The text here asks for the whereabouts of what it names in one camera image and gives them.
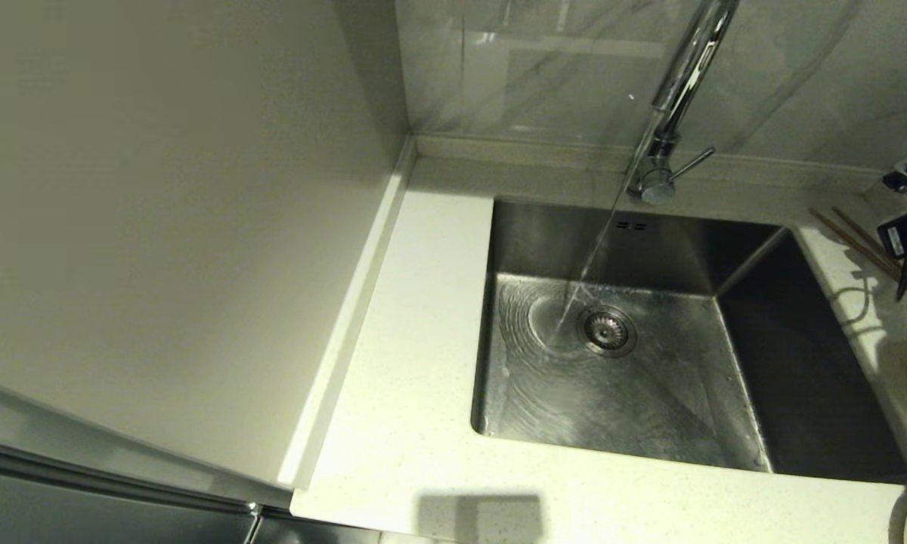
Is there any brown wooden chopstick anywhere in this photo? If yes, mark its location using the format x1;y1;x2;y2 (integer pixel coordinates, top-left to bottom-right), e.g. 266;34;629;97
833;207;907;303
810;209;907;314

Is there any chrome kitchen faucet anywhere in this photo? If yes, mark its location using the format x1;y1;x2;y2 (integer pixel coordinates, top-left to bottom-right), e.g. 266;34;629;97
624;0;741;205

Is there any stainless steel sink basin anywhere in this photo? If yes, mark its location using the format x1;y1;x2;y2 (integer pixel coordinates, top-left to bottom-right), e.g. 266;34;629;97
470;195;907;484

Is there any round metal drain strainer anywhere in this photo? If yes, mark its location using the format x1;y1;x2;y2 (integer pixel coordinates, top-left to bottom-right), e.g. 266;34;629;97
576;304;638;357

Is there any beige tall side panel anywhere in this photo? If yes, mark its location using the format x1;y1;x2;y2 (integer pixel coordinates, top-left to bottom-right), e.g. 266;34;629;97
0;0;416;492

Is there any grey stainless appliance door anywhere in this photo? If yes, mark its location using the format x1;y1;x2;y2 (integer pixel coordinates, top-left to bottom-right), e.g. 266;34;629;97
0;370;382;544

